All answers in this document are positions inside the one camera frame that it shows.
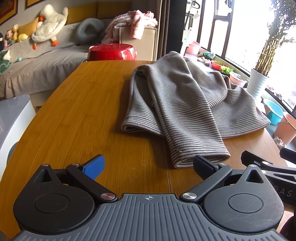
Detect grey striped knit garment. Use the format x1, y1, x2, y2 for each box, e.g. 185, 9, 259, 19
121, 52, 270, 169

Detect blue plastic bucket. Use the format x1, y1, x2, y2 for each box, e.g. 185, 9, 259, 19
263, 99, 283, 125

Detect white plant pot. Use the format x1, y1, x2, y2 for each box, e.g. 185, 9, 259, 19
247, 68, 268, 99

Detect pink basin pot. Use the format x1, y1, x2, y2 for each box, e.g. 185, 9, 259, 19
229, 71, 247, 87

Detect red plant bowl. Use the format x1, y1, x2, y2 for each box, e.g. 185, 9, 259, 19
211, 60, 222, 71

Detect grey covered sofa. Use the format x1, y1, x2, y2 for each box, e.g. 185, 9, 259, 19
0, 18, 121, 99

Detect pink plastic bucket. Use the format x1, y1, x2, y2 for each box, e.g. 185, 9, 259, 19
186, 41, 200, 55

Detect red round stool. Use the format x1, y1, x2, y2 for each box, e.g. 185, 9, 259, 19
87, 43, 137, 61

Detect green plush toy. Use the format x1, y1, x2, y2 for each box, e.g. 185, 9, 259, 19
0, 50, 12, 75

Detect beige sofa armrest box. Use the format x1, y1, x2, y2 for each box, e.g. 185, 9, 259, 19
119, 26, 157, 61

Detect tall green potted plant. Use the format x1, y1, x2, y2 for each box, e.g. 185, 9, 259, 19
255, 1, 295, 76

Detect grey neck pillow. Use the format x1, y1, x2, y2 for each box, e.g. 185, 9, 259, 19
75, 18, 104, 45

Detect white goose plush toy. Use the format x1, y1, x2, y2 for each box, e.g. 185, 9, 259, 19
31, 4, 68, 50

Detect small doll toys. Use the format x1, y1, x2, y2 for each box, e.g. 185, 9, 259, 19
4, 24, 19, 48

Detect pink blanket pile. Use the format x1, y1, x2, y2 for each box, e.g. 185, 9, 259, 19
101, 10, 158, 44

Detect red framed picture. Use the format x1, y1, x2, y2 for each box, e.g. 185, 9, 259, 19
25, 0, 44, 9
0, 0, 18, 25

